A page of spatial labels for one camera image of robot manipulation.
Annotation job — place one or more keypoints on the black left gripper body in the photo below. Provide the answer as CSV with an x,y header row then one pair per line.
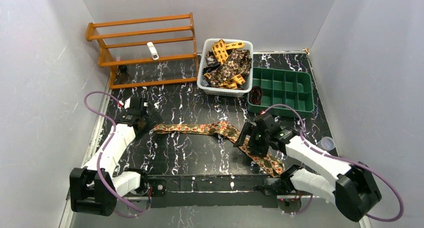
x,y
147,121

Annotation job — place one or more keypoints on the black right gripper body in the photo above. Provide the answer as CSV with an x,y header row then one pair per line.
x,y
250,137

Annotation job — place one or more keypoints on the cream flamingo paisley tie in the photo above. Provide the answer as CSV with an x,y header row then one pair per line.
x,y
270,164

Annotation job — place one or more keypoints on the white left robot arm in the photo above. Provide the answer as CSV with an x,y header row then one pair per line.
x,y
106,166

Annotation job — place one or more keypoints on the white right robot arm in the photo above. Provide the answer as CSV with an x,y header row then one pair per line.
x,y
324,173

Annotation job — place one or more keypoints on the dark red rolled tie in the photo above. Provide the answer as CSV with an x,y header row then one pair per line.
x,y
255,95

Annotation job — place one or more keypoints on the green compartment tray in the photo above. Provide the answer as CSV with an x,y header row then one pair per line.
x,y
287,87

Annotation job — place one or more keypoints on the white clip on rack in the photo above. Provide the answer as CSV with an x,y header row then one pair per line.
x,y
153,51

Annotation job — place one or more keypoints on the clear plastic cup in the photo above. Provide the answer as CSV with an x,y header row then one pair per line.
x,y
327,143

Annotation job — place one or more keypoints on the orange wooden rack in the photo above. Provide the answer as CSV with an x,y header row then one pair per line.
x,y
124,43

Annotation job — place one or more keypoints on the black tropical floral tie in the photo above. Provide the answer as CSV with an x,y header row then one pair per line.
x,y
233,72

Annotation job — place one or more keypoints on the dark blue floral tie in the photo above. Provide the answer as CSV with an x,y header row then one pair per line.
x,y
210,70

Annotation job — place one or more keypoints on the yellow beetle print tie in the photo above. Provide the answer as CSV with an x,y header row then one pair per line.
x,y
222,50

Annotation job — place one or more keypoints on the white plastic laundry basket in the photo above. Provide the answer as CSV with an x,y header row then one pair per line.
x,y
245,88

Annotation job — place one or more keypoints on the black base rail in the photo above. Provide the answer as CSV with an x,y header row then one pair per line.
x,y
220,190

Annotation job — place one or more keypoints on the aluminium frame rail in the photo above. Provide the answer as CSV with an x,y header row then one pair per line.
x,y
349,193

